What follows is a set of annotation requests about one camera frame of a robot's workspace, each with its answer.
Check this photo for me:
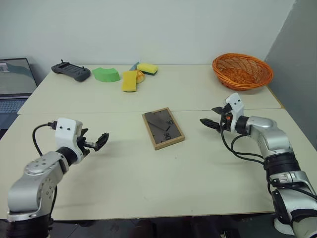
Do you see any grey laptop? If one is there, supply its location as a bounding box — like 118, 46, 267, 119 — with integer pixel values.
0, 58, 38, 131

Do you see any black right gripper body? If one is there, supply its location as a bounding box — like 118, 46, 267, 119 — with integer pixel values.
217, 104, 233, 134

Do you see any orange bread roll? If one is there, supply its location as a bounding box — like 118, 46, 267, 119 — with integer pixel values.
133, 69, 146, 84

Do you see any yellow sponge with green pad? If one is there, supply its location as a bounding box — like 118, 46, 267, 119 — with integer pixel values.
136, 62, 159, 76

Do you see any green curved foam block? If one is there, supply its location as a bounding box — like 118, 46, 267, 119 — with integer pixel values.
91, 66, 121, 83

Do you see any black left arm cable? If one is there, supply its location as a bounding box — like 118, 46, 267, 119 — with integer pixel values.
32, 120, 58, 157

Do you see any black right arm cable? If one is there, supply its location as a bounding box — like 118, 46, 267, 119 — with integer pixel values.
219, 128, 269, 166

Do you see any orange wicker basket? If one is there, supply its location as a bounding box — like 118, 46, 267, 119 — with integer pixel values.
212, 53, 274, 92

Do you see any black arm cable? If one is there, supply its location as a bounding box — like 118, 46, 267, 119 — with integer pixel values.
219, 128, 269, 166
32, 120, 58, 157

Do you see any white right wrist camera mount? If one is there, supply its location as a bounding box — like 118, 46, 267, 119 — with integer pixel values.
224, 92, 245, 132

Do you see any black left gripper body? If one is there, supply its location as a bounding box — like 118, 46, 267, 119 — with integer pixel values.
76, 133, 98, 157

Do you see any wooden picture frame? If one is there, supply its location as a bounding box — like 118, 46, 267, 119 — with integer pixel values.
142, 107, 186, 151

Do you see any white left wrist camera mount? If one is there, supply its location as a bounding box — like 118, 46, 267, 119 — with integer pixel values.
54, 118, 84, 165

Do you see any dark grey handheld controller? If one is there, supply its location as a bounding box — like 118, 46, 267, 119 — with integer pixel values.
51, 59, 91, 83

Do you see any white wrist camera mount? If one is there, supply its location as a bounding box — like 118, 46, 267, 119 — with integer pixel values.
54, 118, 84, 165
224, 92, 245, 132

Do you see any plain yellow sponge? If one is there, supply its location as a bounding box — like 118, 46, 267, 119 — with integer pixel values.
121, 70, 138, 93

